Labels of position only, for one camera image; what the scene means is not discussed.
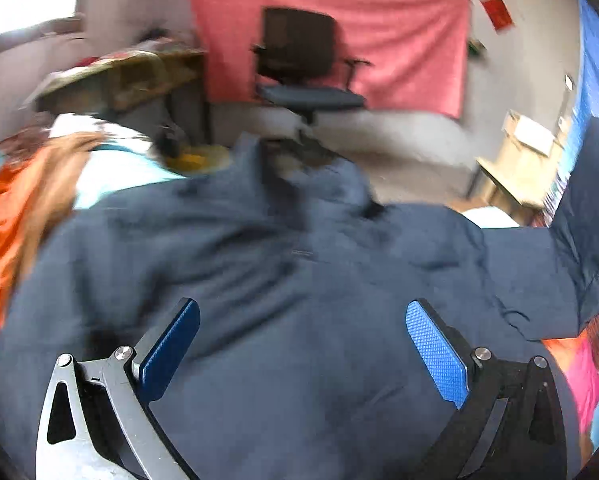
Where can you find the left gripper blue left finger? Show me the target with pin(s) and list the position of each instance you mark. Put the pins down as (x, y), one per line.
(160, 351)

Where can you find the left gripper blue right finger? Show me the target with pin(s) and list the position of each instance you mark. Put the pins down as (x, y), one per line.
(443, 350)

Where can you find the navy padded jacket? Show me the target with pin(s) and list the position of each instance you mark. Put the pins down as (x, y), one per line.
(302, 368)

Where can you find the small wooden side table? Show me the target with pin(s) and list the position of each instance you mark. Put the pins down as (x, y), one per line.
(519, 179)

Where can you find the colourful striped bed blanket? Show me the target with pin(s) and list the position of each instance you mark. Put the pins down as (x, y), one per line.
(46, 174)

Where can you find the white box on table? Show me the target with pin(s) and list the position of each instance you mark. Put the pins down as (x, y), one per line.
(532, 134)

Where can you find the wooden desk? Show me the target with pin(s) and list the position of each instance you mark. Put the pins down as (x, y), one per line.
(153, 87)

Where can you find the black office chair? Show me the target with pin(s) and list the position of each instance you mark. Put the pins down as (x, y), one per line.
(297, 68)

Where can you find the blue printed wall hanging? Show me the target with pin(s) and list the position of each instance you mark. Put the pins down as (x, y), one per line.
(586, 105)

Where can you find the red checked wall cloth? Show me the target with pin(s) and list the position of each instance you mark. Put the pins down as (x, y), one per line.
(417, 48)

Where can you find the red paper wall decoration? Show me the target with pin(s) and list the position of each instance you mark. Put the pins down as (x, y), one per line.
(498, 14)

